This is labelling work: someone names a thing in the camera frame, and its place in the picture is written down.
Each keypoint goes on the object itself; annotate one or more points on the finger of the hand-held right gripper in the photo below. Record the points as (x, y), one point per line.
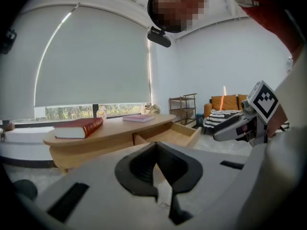
(227, 128)

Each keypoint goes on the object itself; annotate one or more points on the orange sofa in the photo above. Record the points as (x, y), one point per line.
(223, 102)

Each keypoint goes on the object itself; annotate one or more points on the wooden drawer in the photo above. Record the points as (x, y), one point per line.
(168, 133)

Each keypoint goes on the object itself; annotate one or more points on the person's red shirt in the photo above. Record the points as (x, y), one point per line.
(268, 8)

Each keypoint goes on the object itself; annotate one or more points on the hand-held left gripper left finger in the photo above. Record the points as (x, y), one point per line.
(115, 207)

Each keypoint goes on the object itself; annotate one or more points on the black head-worn camera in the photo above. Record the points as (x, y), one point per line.
(159, 38)

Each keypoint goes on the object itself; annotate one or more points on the wooden metal shelf rack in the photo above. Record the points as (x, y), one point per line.
(171, 109)

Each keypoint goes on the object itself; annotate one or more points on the red book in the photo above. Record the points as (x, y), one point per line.
(79, 123)

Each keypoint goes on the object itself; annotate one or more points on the black white striped blanket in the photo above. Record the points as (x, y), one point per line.
(216, 118)

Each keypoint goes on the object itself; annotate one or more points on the person's right forearm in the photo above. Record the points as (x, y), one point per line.
(278, 118)

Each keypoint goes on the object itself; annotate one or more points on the person's head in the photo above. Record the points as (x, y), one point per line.
(182, 6)

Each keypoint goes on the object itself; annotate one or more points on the pink book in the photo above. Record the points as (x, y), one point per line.
(139, 117)

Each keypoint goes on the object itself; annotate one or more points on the beige bag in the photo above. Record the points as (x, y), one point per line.
(149, 110)

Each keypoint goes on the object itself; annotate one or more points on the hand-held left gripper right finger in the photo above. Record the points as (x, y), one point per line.
(216, 188)

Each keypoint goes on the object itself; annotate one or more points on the wooden coffee table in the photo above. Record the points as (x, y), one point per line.
(112, 128)

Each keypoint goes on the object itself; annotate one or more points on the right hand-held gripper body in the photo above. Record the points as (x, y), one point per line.
(263, 99)

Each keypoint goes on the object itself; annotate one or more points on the grey roller blind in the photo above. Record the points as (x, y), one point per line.
(26, 68)
(96, 56)

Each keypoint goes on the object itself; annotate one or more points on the dark box teal lid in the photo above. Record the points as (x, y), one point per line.
(200, 120)

